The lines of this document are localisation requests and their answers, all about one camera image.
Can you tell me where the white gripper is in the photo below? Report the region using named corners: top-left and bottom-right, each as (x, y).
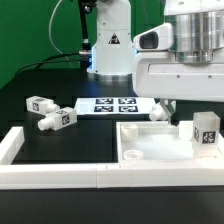
top-left (132, 50), bottom-right (224, 123)

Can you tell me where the white square tabletop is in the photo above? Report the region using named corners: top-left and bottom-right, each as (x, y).
top-left (116, 121), bottom-right (224, 162)

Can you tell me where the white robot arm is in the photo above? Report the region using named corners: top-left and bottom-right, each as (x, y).
top-left (88, 0), bottom-right (224, 102)

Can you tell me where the white marker sheet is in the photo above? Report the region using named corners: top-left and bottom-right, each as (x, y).
top-left (75, 97), bottom-right (155, 115)

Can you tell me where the white U-shaped fence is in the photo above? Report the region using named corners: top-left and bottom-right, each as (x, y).
top-left (0, 127), bottom-right (224, 189)

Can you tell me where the black cable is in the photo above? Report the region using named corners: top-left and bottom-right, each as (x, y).
top-left (14, 50), bottom-right (92, 77)

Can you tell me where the grey thin cable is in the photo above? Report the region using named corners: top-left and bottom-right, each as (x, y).
top-left (48, 0), bottom-right (75, 60)

